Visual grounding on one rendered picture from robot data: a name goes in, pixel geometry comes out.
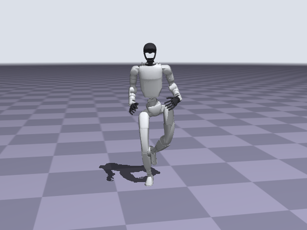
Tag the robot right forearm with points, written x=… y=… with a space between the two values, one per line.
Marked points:
x=132 y=97

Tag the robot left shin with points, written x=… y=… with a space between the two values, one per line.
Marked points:
x=159 y=147

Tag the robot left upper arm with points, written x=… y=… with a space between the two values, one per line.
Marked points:
x=169 y=76

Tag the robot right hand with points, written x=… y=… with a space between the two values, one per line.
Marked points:
x=133 y=107

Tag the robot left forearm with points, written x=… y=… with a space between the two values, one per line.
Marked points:
x=175 y=92

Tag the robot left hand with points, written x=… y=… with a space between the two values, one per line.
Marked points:
x=174 y=101

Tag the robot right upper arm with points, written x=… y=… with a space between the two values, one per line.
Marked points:
x=133 y=79

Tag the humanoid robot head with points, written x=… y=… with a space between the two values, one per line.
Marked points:
x=149 y=48

